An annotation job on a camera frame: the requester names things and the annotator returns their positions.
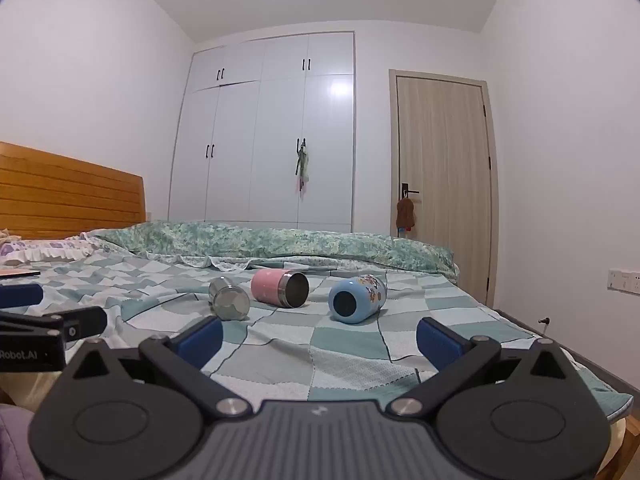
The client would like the white wardrobe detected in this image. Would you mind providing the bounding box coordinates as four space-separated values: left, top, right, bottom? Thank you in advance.
167 31 357 233

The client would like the cream cloth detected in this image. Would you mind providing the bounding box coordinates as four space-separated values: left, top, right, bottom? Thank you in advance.
0 371 62 408

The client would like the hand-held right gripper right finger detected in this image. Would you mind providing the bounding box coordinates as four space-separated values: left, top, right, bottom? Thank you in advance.
389 317 585 420

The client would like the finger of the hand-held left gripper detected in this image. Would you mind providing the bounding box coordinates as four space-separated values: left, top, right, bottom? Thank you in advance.
0 283 44 308
0 306 109 347

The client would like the green floral quilt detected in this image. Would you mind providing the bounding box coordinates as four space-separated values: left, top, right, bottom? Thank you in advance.
80 220 460 283

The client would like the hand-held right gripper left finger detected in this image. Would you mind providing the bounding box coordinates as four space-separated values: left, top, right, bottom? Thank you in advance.
52 316 253 419

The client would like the pink steel cup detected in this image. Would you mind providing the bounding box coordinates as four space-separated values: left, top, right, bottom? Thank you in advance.
250 268 311 308

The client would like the purple floral pillow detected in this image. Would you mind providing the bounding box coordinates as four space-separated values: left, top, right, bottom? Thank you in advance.
0 237 101 267

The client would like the light wooden door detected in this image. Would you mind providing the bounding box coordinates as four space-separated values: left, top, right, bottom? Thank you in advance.
388 68 501 307

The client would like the purple cloth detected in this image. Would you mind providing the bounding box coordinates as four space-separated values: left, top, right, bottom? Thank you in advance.
0 404 43 480

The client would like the wooden bed headboard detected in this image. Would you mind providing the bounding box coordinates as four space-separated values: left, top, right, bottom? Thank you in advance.
0 141 147 240

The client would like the white wall socket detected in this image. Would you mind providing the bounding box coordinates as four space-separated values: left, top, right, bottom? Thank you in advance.
607 268 640 294

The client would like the green hanging ornament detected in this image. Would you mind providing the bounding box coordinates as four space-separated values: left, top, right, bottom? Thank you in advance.
293 146 311 195

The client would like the blue cartoon print cup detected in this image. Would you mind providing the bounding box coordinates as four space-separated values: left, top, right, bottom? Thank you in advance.
328 275 388 324

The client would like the checkered bed sheet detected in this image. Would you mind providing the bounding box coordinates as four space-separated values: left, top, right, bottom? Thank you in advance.
0 250 633 421

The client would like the brown pouch on door handle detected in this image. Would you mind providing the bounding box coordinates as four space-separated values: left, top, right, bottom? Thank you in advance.
396 196 417 231

